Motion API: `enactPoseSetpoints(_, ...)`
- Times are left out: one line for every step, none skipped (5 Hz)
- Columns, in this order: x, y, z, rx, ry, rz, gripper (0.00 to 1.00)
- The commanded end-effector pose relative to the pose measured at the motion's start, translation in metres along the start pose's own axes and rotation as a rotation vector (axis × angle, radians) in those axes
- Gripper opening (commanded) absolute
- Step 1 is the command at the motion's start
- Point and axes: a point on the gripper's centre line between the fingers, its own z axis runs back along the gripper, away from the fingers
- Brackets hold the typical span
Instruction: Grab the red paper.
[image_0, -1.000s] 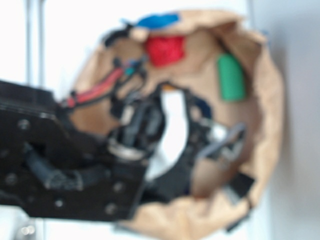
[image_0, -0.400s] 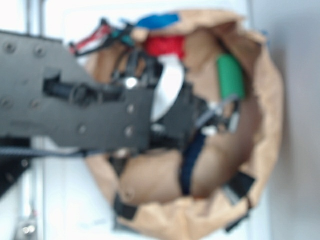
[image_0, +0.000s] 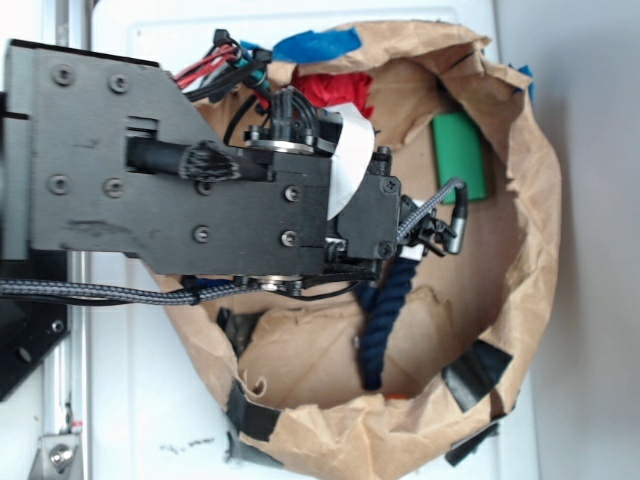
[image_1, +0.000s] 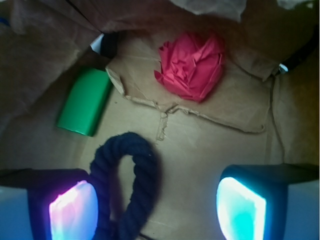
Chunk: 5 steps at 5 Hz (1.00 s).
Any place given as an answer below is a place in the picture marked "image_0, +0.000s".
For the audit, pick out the aluminium frame rail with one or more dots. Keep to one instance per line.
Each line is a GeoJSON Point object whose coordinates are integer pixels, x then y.
{"type": "Point", "coordinates": [66, 368]}

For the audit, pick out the black tape bottom left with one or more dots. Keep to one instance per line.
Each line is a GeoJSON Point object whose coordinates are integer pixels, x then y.
{"type": "Point", "coordinates": [255, 421]}

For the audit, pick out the red paper ball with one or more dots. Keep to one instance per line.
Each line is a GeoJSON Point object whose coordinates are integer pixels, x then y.
{"type": "Point", "coordinates": [326, 90]}

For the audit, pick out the green rectangular block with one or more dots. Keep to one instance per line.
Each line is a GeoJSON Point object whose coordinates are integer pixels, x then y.
{"type": "Point", "coordinates": [458, 152]}

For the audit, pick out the blue tape piece top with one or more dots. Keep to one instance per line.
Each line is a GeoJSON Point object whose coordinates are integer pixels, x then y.
{"type": "Point", "coordinates": [314, 47]}

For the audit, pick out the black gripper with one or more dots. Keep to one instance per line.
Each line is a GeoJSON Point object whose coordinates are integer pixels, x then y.
{"type": "Point", "coordinates": [363, 236]}

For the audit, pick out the metal corner bracket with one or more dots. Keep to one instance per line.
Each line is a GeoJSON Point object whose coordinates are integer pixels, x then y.
{"type": "Point", "coordinates": [58, 457]}

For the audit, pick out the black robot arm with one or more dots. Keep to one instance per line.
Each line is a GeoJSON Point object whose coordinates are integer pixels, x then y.
{"type": "Point", "coordinates": [105, 153]}

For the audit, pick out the white plastic tray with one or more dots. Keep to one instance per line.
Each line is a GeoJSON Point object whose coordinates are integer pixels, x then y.
{"type": "Point", "coordinates": [150, 416]}

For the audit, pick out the brown paper bag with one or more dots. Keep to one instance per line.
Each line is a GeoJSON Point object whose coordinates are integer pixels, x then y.
{"type": "Point", "coordinates": [302, 359]}

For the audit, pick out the black tape inner left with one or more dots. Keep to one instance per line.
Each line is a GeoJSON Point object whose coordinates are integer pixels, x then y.
{"type": "Point", "coordinates": [238, 328]}

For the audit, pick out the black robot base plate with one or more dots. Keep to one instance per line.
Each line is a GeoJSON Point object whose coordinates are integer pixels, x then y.
{"type": "Point", "coordinates": [29, 329]}

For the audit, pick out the black tape inner right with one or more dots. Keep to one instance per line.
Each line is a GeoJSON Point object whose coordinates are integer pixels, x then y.
{"type": "Point", "coordinates": [474, 374]}

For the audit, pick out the small orange object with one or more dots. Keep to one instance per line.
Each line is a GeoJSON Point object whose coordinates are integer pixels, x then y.
{"type": "Point", "coordinates": [396, 396]}

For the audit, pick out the black tape bottom right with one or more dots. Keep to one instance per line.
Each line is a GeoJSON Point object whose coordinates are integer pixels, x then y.
{"type": "Point", "coordinates": [460, 450]}

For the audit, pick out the black tape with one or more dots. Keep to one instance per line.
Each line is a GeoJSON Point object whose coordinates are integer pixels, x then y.
{"type": "Point", "coordinates": [238, 328]}
{"type": "Point", "coordinates": [255, 421]}
{"type": "Point", "coordinates": [460, 450]}
{"type": "Point", "coordinates": [474, 374]}

